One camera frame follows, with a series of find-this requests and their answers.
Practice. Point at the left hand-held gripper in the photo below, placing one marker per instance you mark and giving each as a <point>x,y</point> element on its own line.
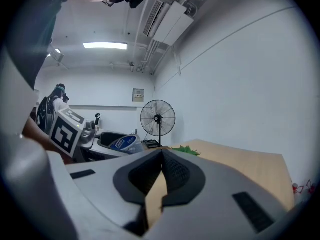
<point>65,134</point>

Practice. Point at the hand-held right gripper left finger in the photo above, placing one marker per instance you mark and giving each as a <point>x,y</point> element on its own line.
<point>100,184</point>

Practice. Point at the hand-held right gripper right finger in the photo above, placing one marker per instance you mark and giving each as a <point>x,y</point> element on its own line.
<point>220,184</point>

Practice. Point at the roll of tape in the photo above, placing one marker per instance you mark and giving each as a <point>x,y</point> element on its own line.
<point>126,144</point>

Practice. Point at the person's left forearm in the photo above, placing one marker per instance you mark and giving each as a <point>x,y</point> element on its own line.
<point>35,135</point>

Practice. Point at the black plastic bin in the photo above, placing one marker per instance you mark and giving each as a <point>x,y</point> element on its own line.
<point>106,137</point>

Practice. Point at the green artificial leaves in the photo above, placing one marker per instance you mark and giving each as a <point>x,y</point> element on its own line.
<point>187,150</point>

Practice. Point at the black flat device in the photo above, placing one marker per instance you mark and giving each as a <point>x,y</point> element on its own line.
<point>153,144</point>

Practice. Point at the red and white patterned cloth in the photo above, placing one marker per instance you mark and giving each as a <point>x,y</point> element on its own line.
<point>303,187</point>

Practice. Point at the black standing fan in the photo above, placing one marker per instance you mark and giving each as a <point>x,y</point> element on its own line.
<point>157,120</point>

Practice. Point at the long ceiling light panel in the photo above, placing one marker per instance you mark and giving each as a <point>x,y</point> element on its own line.
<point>105,45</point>

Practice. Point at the white ceiling pipes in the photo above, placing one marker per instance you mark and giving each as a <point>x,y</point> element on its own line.
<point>150,56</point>

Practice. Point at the white ceiling air conditioner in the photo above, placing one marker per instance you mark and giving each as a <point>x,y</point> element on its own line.
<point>168,22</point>

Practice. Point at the grey wall electrical panel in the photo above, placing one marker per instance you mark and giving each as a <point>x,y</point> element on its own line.
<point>138,95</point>

